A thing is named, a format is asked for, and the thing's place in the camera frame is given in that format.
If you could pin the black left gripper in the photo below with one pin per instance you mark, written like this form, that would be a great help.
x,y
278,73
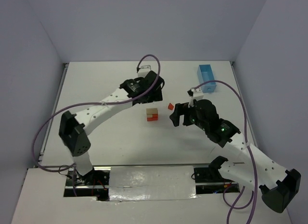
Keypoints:
x,y
155,88

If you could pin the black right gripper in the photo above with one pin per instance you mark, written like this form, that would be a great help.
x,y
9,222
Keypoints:
x,y
182,112

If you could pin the plain red wood block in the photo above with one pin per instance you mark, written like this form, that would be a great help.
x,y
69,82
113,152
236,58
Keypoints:
x,y
170,106

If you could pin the long natural wood block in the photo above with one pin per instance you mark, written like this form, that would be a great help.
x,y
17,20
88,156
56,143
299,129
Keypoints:
x,y
151,111

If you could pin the light blue plastic box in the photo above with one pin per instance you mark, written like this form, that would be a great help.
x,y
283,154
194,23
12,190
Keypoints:
x,y
204,74

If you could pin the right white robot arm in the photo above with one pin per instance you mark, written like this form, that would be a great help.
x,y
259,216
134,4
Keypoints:
x,y
247,165

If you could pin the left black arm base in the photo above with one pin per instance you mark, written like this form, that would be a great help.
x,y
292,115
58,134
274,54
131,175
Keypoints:
x,y
94,184

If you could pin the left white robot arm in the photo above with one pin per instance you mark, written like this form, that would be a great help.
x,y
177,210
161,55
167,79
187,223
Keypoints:
x,y
75,128

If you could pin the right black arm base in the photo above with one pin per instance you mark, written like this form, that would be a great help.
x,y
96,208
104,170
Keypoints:
x,y
209,181

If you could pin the silver tape strip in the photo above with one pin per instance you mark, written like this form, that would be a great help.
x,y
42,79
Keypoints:
x,y
151,183

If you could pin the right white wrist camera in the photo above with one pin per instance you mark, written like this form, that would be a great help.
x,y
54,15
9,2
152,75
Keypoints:
x,y
195,95

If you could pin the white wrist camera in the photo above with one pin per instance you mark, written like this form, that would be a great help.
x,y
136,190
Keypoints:
x,y
144,70
195,95

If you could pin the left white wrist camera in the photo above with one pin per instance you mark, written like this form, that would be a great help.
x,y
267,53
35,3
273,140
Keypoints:
x,y
144,70

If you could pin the aluminium table edge rail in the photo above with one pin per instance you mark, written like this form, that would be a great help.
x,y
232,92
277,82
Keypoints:
x,y
250,133

